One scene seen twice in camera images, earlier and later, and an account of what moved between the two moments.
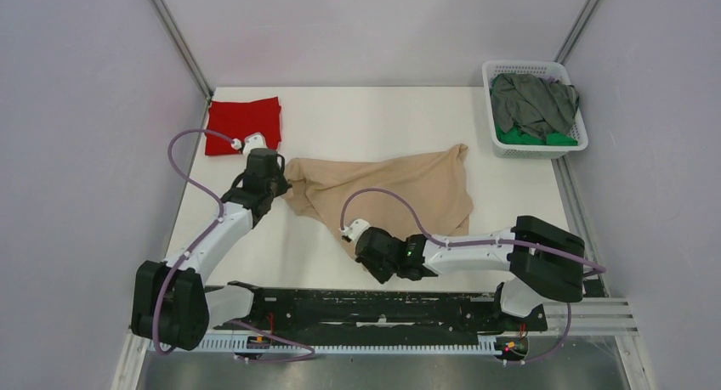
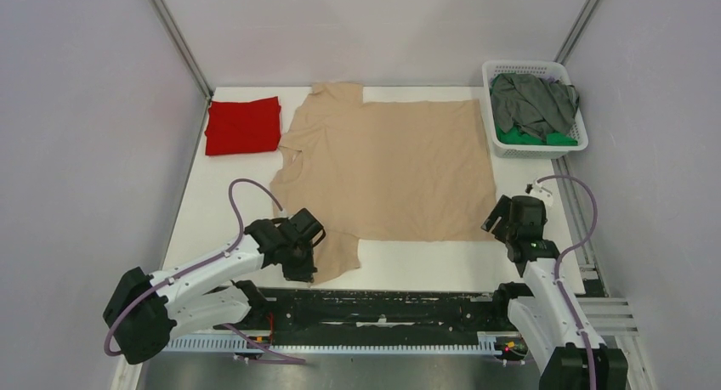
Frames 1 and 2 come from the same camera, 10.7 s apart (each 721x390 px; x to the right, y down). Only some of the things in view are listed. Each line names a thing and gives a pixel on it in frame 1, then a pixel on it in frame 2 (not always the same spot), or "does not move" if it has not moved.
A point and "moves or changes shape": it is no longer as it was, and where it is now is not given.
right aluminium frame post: (583, 19) does not move
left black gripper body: (277, 185) to (300, 264)
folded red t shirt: (239, 119) does not move
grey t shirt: (536, 106) does not move
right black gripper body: (383, 271) to (510, 233)
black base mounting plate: (382, 311) does not move
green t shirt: (514, 136) does not move
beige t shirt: (434, 179) moves or changes shape
